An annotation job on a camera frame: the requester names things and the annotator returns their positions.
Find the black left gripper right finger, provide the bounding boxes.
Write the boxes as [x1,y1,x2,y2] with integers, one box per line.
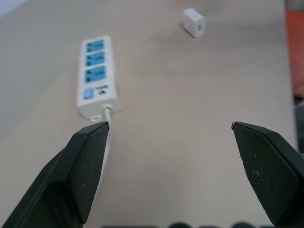
[231,121,304,228]

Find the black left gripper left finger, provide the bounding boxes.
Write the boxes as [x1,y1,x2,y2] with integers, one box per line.
[0,121,110,228]

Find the white power strip blue sockets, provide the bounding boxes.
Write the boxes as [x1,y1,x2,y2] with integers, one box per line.
[76,35,119,122]

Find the red object beside table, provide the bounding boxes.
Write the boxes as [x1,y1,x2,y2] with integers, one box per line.
[285,10,304,97]

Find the white charger adapter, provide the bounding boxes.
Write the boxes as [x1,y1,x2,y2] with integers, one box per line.
[182,8,206,38]

